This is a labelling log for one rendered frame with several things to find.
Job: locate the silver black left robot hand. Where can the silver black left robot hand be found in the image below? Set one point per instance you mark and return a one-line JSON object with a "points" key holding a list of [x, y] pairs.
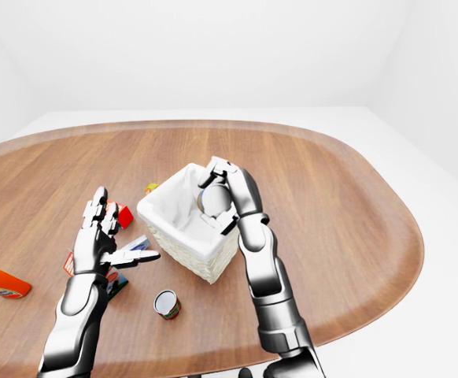
{"points": [[91, 244]]}

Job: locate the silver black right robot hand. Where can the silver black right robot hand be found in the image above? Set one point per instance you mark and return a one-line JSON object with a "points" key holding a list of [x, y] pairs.
{"points": [[246, 197]]}

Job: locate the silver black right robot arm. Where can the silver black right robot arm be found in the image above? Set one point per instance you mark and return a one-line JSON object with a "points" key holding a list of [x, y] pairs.
{"points": [[268, 275]]}

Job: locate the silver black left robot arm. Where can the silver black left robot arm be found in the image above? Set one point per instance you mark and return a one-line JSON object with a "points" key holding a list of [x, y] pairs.
{"points": [[75, 315]]}

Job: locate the white wicker basket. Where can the white wicker basket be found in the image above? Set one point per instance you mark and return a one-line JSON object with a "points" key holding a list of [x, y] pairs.
{"points": [[182, 244]]}

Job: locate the red printed box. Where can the red printed box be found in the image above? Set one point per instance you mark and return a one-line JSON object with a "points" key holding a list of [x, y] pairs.
{"points": [[125, 216]]}

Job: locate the blue and white flat box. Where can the blue and white flat box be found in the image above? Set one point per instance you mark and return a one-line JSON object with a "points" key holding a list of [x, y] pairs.
{"points": [[137, 244]]}

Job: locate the red and green printed carton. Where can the red and green printed carton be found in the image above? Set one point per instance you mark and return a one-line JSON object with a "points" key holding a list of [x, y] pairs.
{"points": [[117, 284]]}

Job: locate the small yellow and orange box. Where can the small yellow and orange box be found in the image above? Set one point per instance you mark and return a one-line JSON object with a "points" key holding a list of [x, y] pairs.
{"points": [[151, 189]]}

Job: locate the red and green tin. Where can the red and green tin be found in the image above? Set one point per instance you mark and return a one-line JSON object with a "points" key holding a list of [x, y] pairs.
{"points": [[168, 305]]}

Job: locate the orange bottle with white cap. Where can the orange bottle with white cap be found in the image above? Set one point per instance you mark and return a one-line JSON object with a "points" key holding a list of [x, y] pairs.
{"points": [[1, 284]]}

